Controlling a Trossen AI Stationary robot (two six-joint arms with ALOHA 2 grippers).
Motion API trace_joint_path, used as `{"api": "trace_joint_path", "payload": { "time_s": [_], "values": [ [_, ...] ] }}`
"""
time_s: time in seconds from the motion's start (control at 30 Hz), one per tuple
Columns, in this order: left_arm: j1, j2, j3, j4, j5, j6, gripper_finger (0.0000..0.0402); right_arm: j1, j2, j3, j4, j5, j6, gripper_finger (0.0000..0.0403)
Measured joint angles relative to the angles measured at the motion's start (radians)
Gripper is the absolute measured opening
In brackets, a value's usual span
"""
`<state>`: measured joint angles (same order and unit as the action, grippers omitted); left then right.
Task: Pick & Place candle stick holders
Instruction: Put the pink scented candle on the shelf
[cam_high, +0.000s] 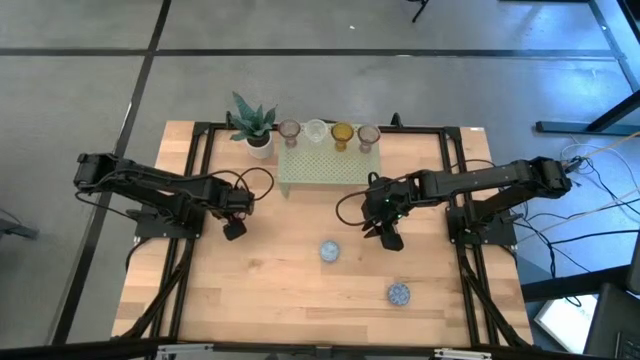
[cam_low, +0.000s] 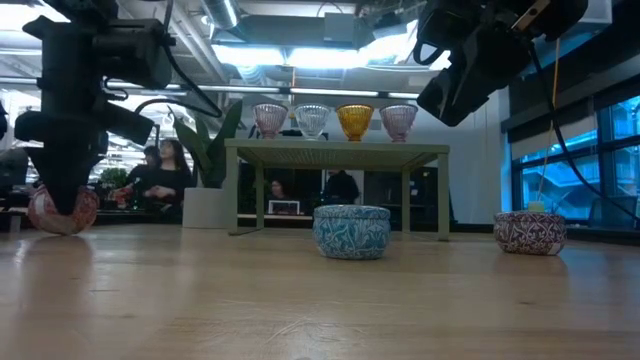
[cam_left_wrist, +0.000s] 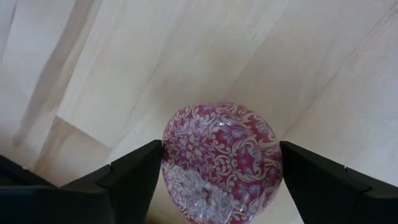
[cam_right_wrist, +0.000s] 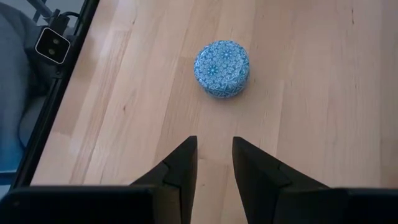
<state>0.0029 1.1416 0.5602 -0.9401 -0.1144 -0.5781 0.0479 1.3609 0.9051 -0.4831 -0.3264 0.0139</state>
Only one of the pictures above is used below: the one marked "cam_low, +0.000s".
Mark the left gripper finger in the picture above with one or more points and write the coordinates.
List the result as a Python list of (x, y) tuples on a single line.
[(99, 160), (62, 175)]

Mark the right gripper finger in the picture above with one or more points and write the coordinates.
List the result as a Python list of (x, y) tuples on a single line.
[(460, 107), (432, 92)]

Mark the pink ribbed glass candle holder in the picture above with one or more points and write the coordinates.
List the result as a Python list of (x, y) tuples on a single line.
[(398, 121), (270, 120)]

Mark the red patterned candle tin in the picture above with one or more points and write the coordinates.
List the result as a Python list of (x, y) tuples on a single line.
[(86, 215)]

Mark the amber ribbed glass candle holder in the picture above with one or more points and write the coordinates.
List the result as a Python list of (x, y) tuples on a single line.
[(355, 121)]

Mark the clear ribbed glass candle holder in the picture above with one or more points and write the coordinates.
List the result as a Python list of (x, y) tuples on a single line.
[(312, 120)]

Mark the purple patterned candle tin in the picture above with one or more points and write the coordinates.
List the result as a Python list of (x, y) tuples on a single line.
[(530, 232)]

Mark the light blue patterned candle tin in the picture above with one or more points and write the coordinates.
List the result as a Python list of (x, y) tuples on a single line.
[(351, 231)]

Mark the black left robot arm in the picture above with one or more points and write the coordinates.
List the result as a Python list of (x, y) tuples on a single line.
[(85, 7)]

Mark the small green bushy plant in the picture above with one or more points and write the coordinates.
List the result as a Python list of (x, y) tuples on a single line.
[(114, 177)]

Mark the black monitor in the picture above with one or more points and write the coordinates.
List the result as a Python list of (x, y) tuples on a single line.
[(12, 170)]

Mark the person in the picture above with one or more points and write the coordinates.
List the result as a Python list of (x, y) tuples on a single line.
[(170, 185), (150, 157), (277, 192), (341, 190)]

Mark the long ceiling light strip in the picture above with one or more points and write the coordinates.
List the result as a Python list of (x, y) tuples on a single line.
[(325, 92)]

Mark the snake plant in white pot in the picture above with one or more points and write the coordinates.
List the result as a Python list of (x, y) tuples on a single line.
[(205, 205)]

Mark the green perforated metal shelf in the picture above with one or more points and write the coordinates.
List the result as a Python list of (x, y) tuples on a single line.
[(325, 150)]

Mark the pale green bucket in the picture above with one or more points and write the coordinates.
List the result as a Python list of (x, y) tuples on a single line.
[(536, 206)]

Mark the grey chair back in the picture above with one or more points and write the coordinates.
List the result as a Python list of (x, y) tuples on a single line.
[(612, 212)]

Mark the white framed screen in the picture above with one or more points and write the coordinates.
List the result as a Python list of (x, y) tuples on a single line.
[(284, 207)]

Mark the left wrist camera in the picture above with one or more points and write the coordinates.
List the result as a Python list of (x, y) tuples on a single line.
[(132, 52)]

